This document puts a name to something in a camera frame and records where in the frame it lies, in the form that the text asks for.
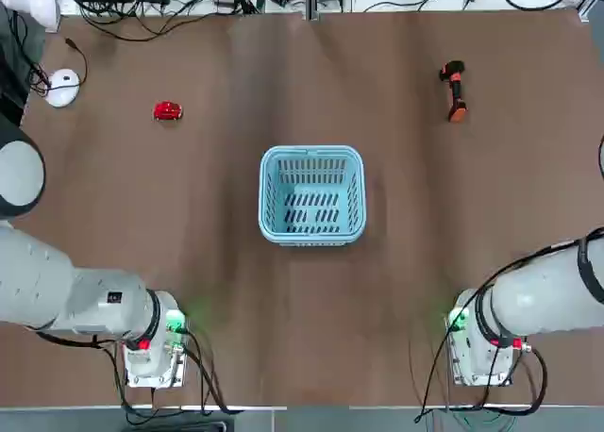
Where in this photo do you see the red toy car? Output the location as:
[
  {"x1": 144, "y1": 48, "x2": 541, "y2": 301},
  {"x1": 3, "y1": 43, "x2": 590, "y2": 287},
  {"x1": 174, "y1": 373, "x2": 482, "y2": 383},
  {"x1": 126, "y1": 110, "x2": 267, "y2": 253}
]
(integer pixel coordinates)
[{"x1": 153, "y1": 100, "x2": 185, "y2": 123}]

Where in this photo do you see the orange black barcode scanner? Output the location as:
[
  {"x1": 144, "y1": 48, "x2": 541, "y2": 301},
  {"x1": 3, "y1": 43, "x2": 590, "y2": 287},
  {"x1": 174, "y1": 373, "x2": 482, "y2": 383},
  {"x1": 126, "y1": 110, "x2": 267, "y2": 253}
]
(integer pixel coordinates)
[{"x1": 438, "y1": 59, "x2": 469, "y2": 125}]

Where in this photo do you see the light blue plastic basket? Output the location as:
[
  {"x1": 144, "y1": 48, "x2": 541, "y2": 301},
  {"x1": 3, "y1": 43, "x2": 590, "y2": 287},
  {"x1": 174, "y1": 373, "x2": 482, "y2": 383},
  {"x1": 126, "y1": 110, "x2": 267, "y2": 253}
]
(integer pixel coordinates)
[{"x1": 258, "y1": 143, "x2": 368, "y2": 249}]

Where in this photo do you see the white round desk device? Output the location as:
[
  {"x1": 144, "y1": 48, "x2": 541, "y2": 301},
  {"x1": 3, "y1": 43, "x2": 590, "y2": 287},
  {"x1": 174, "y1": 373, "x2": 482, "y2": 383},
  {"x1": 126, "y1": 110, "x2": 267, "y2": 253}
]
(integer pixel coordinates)
[{"x1": 43, "y1": 68, "x2": 82, "y2": 109}]

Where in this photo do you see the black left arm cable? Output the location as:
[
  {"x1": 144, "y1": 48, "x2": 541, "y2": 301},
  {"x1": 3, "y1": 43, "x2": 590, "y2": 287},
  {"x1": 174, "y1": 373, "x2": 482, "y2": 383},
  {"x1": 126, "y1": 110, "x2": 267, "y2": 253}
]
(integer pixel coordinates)
[{"x1": 27, "y1": 325, "x2": 244, "y2": 426}]

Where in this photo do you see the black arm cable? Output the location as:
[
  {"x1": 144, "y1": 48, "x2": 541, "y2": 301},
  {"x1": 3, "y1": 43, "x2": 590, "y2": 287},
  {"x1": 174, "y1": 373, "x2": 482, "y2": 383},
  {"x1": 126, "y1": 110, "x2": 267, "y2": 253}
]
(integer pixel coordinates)
[
  {"x1": 413, "y1": 232, "x2": 604, "y2": 424},
  {"x1": 27, "y1": 325, "x2": 244, "y2": 426}
]

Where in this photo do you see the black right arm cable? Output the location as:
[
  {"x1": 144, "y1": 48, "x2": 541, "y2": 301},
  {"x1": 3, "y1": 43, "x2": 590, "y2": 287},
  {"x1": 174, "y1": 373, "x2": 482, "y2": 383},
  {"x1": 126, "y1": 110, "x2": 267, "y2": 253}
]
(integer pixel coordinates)
[{"x1": 413, "y1": 232, "x2": 604, "y2": 424}]

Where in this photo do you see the drooping black cable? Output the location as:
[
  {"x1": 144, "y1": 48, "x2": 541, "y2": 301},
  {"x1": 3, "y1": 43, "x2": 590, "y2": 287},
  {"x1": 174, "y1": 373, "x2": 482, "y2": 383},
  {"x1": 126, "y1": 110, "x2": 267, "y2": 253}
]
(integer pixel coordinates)
[{"x1": 60, "y1": 0, "x2": 265, "y2": 44}]

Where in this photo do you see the thin black device cable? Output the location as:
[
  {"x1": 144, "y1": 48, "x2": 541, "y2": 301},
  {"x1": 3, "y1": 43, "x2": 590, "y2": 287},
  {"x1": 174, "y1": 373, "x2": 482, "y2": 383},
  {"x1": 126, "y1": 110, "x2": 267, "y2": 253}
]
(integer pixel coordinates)
[{"x1": 64, "y1": 37, "x2": 90, "y2": 87}]

